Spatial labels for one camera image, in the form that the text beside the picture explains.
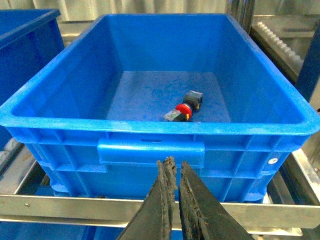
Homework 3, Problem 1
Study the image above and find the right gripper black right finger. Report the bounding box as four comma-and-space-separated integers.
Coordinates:
178, 161, 253, 240

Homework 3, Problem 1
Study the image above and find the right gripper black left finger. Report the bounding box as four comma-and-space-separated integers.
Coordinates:
118, 156, 178, 240

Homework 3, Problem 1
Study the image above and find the yellow mushroom push button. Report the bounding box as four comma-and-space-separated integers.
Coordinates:
163, 109, 190, 122

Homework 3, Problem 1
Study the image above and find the red mushroom push button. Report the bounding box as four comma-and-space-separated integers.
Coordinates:
175, 90, 203, 119

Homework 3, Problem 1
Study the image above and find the blue target plastic bin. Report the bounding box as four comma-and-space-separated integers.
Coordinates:
0, 14, 320, 203

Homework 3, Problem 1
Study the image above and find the white roller conveyor strip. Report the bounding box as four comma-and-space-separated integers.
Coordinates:
255, 21, 304, 69

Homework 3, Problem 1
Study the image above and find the blue middle plastic bin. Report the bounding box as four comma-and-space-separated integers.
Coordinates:
0, 8, 66, 151

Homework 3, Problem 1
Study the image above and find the metal front rack rail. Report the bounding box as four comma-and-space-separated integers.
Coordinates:
0, 195, 320, 229

